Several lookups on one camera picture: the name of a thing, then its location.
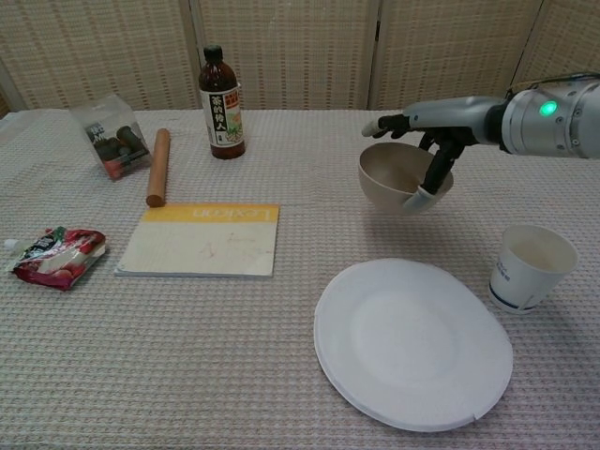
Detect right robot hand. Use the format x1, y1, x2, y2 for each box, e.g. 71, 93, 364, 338
361, 95, 507, 212

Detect beige bowl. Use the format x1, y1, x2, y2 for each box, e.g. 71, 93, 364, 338
358, 142, 456, 217

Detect white paper cup blue print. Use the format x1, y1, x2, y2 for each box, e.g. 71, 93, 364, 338
487, 223, 581, 314

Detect white paper plate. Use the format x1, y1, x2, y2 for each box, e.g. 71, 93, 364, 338
313, 258, 515, 420

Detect woven folding screen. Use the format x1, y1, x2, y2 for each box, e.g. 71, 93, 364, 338
0, 0, 600, 119

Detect brown tea bottle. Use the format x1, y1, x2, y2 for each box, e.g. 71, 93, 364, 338
198, 44, 247, 161

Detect yellow white notepad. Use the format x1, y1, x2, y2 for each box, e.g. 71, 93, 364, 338
113, 202, 281, 280

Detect wooden rolling pin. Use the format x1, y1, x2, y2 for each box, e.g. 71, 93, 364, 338
145, 127, 172, 208

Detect waffle weave tablecloth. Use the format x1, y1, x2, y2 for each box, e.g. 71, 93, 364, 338
0, 108, 600, 450

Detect clear plastic box dark items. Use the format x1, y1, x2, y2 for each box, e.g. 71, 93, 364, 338
69, 94, 152, 182

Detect red snack pouch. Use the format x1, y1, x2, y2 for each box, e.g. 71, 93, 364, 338
3, 226, 108, 293

